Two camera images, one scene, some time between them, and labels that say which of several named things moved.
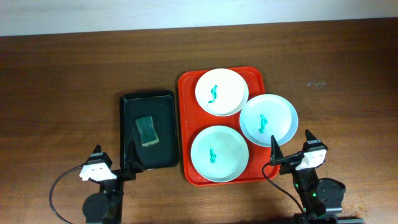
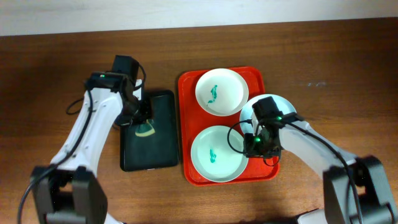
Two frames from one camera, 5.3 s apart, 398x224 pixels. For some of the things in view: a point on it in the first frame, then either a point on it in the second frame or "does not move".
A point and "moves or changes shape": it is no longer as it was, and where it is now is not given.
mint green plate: [219, 154] does not move
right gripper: [291, 164] → [251, 151]
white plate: [221, 92] does not move
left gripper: [134, 159] → [127, 121]
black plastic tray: [149, 119] does not move
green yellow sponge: [148, 134] moves or changes shape
